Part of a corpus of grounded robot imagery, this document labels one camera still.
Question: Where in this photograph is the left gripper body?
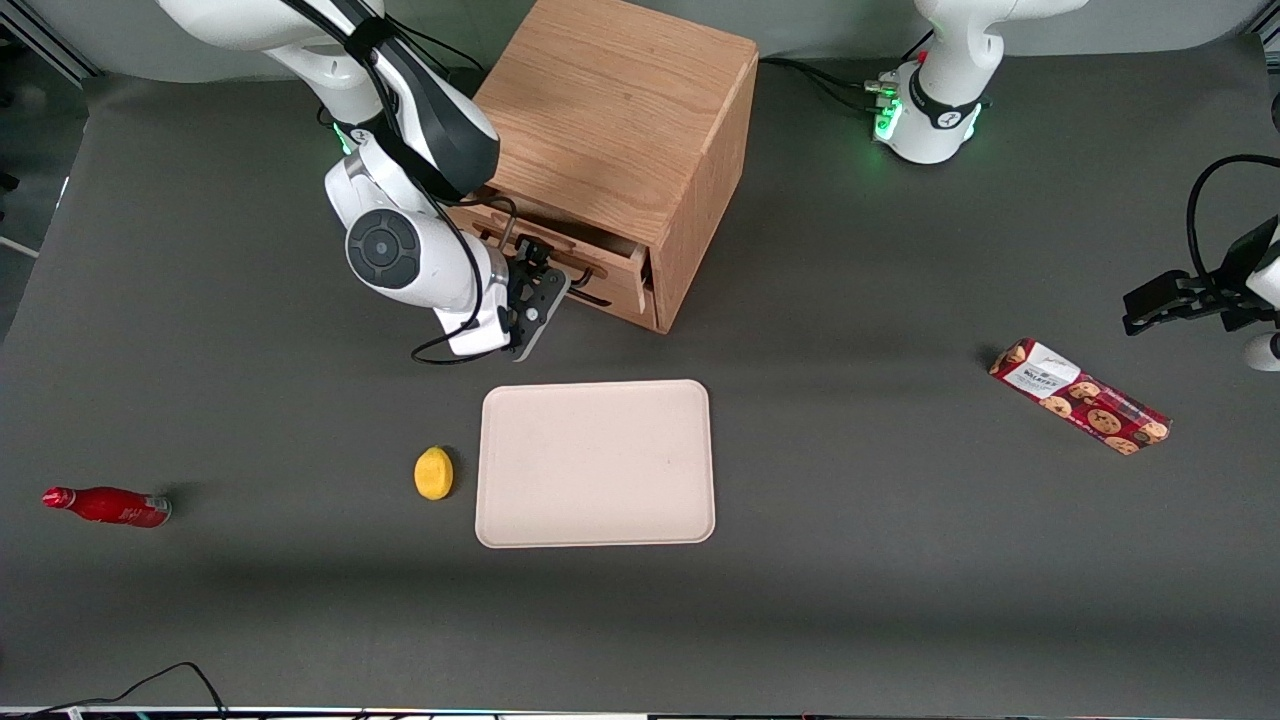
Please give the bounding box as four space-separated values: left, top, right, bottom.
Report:
1215 218 1280 331

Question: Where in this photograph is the wooden drawer cabinet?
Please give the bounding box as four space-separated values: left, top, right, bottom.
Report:
432 0 759 335

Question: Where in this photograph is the red cookie pack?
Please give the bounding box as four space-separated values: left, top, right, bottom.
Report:
988 338 1173 457

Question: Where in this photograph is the yellow lemon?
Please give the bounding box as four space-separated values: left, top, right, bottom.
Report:
414 446 455 501

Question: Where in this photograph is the beige rectangular tray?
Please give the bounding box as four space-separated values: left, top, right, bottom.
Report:
474 379 717 550

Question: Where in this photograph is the red bottle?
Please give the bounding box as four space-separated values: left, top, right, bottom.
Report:
41 486 173 529

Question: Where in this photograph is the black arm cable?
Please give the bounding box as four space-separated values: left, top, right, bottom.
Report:
285 0 491 365
1186 154 1280 286

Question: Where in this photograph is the black base cable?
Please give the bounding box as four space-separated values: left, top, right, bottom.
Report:
758 57 901 116
400 15 486 81

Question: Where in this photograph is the black cable on table edge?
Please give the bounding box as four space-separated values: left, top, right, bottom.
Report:
0 662 231 720

